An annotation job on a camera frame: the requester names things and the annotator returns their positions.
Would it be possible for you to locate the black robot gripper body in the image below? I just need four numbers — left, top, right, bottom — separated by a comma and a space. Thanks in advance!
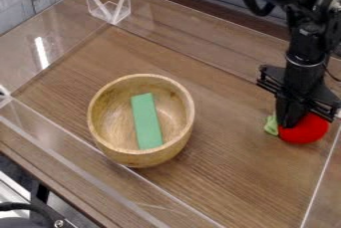
257, 59, 341, 122

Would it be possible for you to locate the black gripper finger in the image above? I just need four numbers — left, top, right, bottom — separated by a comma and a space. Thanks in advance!
276, 94, 309, 128

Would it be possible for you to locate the red plush fruit green stem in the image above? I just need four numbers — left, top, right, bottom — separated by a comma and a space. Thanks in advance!
264, 113, 329, 144

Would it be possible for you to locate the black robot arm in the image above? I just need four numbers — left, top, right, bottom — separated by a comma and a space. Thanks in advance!
257, 0, 341, 128

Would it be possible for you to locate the green rectangular block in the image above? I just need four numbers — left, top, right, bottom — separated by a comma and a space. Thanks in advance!
131, 93, 163, 150

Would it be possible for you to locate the round wooden bowl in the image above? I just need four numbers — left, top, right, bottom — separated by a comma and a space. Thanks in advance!
87, 74, 196, 168

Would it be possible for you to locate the black metal table leg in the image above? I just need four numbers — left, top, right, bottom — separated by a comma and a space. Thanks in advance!
28, 180, 73, 228

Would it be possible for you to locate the black cable under table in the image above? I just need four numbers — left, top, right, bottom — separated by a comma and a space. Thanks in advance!
0, 201, 55, 228

